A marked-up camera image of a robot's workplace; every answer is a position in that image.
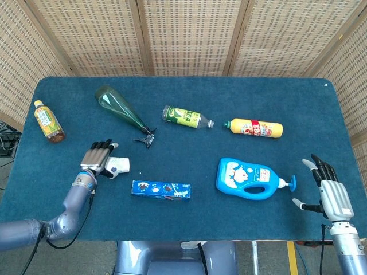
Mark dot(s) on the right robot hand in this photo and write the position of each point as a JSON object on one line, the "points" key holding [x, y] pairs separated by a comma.
{"points": [[335, 197]]}

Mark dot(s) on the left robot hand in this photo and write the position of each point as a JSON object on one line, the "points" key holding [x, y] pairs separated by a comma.
{"points": [[96, 160]]}

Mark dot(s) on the white mug with blue flower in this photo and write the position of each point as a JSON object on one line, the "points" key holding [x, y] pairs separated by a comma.
{"points": [[121, 165]]}

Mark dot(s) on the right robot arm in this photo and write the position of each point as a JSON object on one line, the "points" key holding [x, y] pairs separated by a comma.
{"points": [[347, 249]]}

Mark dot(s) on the green spray bottle black trigger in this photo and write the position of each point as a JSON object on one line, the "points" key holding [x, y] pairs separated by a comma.
{"points": [[120, 107]]}

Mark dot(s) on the tea bottle yellow label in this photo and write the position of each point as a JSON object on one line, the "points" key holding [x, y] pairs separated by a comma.
{"points": [[47, 121]]}

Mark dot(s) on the blue Oreo cookie box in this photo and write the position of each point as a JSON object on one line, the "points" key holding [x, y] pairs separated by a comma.
{"points": [[160, 190]]}

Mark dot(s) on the clear bottle green label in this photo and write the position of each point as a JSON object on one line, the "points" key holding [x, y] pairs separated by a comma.
{"points": [[183, 117]]}

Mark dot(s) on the blue detergent pump bottle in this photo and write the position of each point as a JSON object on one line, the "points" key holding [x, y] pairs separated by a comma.
{"points": [[238, 177]]}

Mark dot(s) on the white table leg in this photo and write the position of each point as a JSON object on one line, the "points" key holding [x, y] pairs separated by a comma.
{"points": [[255, 257]]}

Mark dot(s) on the yellow dish soap bottle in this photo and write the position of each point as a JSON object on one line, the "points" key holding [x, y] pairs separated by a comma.
{"points": [[258, 128]]}

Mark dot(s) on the blue felt table cover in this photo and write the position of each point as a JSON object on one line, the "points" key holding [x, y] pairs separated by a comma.
{"points": [[186, 220]]}

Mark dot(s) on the woven bamboo screen panel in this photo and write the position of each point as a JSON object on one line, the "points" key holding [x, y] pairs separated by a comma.
{"points": [[352, 86], [20, 57], [189, 37], [94, 37], [286, 37]]}

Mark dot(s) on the grey-blue robot torso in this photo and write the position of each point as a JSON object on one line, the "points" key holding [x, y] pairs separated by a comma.
{"points": [[172, 260]]}

